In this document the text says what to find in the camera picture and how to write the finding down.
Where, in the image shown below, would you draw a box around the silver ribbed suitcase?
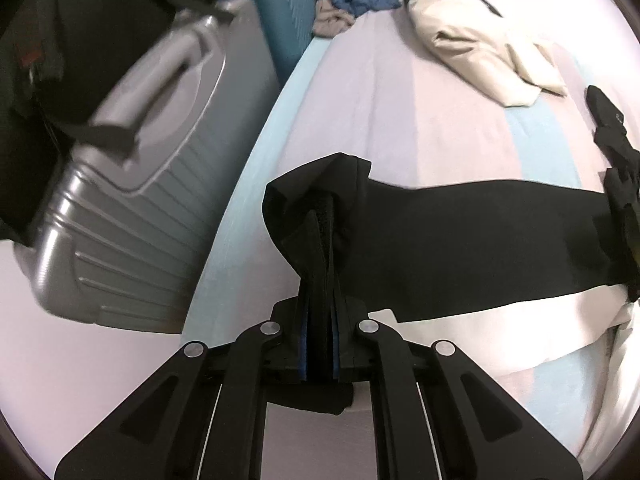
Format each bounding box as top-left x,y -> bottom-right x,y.
15,0 -> 281,333

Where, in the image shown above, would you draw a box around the brown crumpled cloth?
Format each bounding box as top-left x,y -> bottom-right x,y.
312,0 -> 357,38

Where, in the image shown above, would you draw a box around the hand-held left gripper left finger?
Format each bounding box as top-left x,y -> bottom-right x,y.
54,296 -> 312,480

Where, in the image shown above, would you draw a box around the beige and black jacket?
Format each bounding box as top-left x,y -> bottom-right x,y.
402,0 -> 568,108

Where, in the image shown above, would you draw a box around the teal ribbed suitcase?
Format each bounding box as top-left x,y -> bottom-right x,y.
245,0 -> 321,86

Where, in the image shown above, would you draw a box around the black and white trousers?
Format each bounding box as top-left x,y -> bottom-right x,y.
262,152 -> 640,416

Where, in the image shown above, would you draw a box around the striped bed sheet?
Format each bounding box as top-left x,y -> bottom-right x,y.
182,0 -> 640,466

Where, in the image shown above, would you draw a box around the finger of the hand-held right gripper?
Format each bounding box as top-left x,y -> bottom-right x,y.
586,85 -> 640,171

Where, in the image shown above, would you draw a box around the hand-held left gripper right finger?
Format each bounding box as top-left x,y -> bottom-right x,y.
329,299 -> 584,480

